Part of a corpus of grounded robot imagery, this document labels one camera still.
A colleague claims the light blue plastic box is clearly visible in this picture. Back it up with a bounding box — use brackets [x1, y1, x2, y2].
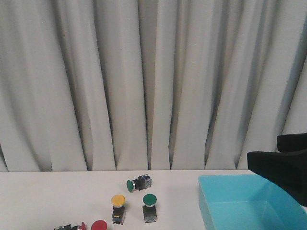
[198, 174, 307, 230]

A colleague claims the grey pleated curtain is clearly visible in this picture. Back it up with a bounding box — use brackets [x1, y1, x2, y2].
[0, 0, 307, 172]

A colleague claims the lying green push button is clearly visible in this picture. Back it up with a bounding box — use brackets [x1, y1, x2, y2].
[126, 174, 152, 192]

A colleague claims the yellow push button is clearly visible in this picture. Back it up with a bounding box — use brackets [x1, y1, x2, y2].
[111, 194, 125, 225]

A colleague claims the lying red push button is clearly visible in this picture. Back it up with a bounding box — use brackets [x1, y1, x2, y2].
[54, 222, 86, 230]

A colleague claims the red push button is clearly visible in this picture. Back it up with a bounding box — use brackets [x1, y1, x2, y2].
[54, 222, 86, 230]
[91, 220, 108, 230]

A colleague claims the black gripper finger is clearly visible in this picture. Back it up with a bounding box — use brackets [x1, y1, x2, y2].
[247, 149, 307, 207]
[277, 133, 307, 152]

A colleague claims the standing green push button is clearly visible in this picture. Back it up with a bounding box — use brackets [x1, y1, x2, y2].
[142, 194, 157, 223]

